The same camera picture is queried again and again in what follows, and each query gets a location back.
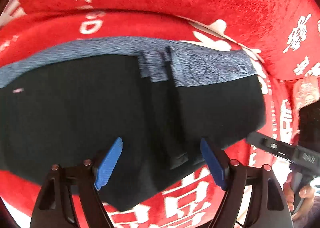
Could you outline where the black pant with grey waistband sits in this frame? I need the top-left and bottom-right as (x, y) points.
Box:
(1, 37), (265, 211)

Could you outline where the person's right hand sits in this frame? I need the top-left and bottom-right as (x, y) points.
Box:
(283, 172), (315, 221)

